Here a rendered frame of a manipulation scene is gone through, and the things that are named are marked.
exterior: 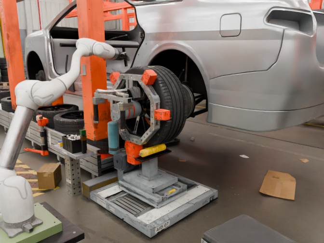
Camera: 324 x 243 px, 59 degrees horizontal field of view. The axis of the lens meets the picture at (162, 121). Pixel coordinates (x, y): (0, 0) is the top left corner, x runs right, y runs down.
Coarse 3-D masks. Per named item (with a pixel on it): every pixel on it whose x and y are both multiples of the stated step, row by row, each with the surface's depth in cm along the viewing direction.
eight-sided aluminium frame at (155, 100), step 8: (120, 80) 227; (136, 80) 213; (112, 88) 237; (120, 88) 237; (144, 88) 209; (152, 88) 210; (152, 96) 204; (112, 104) 241; (152, 104) 205; (152, 112) 207; (112, 120) 244; (120, 120) 244; (152, 120) 208; (120, 128) 239; (152, 128) 209; (128, 136) 232; (136, 136) 232; (144, 136) 219
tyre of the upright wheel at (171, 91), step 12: (132, 72) 228; (156, 72) 216; (168, 72) 224; (156, 84) 211; (168, 84) 213; (180, 84) 222; (168, 96) 208; (180, 96) 217; (168, 108) 208; (180, 108) 218; (168, 120) 210; (180, 120) 220; (156, 132) 220; (168, 132) 217; (180, 132) 231; (144, 144) 233; (156, 144) 224
